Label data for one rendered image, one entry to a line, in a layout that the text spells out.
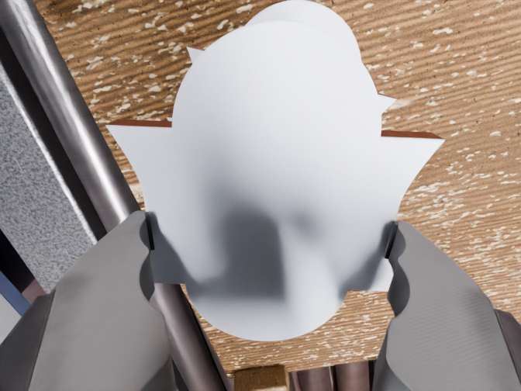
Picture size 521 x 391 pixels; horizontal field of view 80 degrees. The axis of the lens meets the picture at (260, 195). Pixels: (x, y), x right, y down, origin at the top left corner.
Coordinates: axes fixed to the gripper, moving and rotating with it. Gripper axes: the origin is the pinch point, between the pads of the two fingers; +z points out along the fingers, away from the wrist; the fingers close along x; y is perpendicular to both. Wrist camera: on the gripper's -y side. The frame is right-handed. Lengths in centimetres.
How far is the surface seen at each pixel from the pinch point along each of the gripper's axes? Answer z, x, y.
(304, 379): 13.0, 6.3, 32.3
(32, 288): 105, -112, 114
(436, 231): 10.9, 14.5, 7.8
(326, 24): 7.4, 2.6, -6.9
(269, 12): 7.4, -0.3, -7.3
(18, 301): 18.5, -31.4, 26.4
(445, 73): 10.9, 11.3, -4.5
